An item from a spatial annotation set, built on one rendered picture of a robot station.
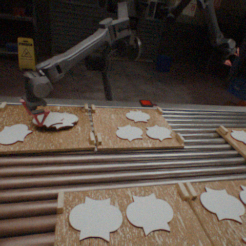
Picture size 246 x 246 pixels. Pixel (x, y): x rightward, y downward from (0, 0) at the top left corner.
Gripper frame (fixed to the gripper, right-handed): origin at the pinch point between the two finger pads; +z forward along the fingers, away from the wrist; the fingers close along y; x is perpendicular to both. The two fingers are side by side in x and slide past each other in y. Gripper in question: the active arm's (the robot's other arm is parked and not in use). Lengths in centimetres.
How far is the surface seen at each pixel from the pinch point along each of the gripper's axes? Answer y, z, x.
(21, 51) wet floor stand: 339, 63, -108
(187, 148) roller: -47, 6, -52
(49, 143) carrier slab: -12.9, 4.5, 0.2
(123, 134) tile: -25.7, 3.2, -29.0
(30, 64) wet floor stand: 327, 84, -118
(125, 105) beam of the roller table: 0, 6, -56
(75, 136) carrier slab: -14.3, 4.4, -11.0
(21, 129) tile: 0.4, 3.6, 5.9
